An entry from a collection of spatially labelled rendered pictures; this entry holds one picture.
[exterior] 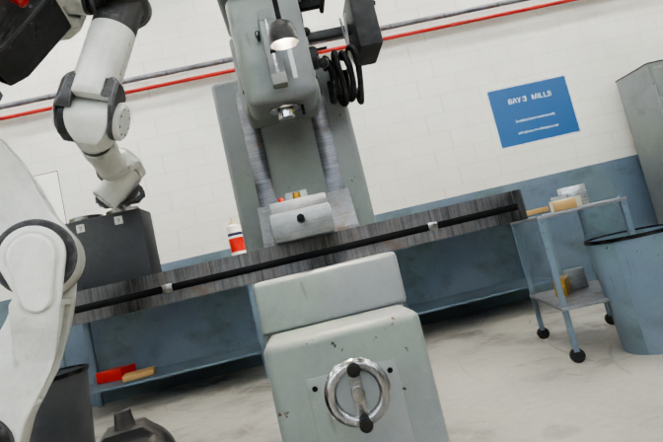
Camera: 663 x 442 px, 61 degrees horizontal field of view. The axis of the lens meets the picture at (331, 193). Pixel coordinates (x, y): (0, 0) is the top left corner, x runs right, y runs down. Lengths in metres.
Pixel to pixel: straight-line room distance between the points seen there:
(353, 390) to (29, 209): 0.69
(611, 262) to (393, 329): 2.34
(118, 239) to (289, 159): 0.66
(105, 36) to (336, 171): 0.98
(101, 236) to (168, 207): 4.35
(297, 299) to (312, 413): 0.27
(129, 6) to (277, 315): 0.73
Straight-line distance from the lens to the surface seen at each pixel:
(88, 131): 1.20
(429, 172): 5.96
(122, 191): 1.41
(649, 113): 6.41
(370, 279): 1.30
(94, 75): 1.19
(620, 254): 3.33
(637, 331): 3.44
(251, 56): 1.56
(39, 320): 1.14
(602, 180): 6.59
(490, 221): 1.51
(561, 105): 6.59
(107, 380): 5.77
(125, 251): 1.59
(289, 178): 1.93
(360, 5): 1.94
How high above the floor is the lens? 0.87
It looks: 6 degrees up
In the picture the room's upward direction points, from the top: 13 degrees counter-clockwise
